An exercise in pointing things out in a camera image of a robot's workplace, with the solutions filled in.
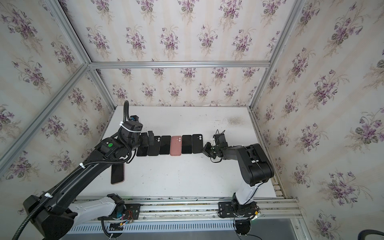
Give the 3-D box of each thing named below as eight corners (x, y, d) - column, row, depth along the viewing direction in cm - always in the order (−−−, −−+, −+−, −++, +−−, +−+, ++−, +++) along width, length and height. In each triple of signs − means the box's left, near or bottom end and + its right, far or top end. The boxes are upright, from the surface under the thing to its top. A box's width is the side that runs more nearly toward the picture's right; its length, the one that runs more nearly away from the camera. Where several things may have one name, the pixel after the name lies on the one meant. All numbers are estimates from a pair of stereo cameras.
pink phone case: (169, 156, 96) (169, 154, 94) (171, 137, 106) (171, 135, 104) (181, 156, 96) (181, 154, 94) (182, 137, 106) (182, 135, 104)
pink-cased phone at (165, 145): (159, 154, 96) (158, 151, 94) (162, 138, 104) (161, 135, 102) (169, 154, 96) (169, 151, 94) (171, 138, 104) (170, 135, 102)
